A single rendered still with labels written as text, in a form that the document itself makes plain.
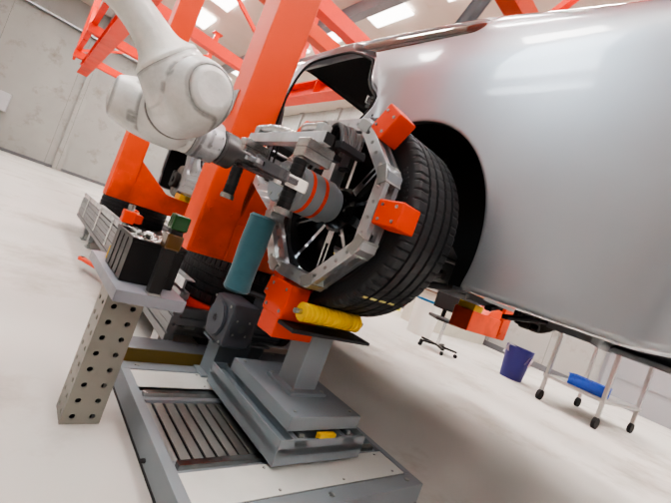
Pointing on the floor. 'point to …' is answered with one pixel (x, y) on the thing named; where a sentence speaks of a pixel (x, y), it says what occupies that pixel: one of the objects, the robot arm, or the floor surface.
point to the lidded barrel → (421, 322)
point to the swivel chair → (441, 317)
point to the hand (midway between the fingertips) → (291, 182)
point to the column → (97, 360)
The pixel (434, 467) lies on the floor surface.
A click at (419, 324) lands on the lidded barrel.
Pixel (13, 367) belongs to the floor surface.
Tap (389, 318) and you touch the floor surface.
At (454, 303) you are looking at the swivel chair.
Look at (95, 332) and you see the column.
